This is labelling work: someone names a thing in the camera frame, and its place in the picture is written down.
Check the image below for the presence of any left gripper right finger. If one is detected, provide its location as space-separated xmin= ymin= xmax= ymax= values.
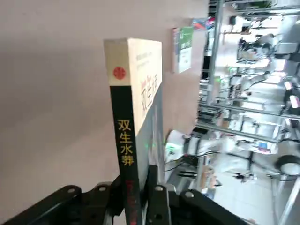
xmin=140 ymin=165 xmax=249 ymax=225

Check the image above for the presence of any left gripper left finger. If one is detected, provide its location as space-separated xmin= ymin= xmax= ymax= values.
xmin=0 ymin=174 xmax=126 ymax=225

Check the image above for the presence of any dark book with hands print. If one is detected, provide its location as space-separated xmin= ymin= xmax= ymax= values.
xmin=104 ymin=37 xmax=165 ymax=225

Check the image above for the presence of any green and white book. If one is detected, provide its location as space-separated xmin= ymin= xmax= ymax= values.
xmin=178 ymin=26 xmax=195 ymax=74

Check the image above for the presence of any pink and white book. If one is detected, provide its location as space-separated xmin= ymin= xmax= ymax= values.
xmin=172 ymin=27 xmax=179 ymax=72

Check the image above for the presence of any clear plastic pen cup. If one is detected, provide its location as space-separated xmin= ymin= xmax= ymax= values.
xmin=191 ymin=18 xmax=215 ymax=30

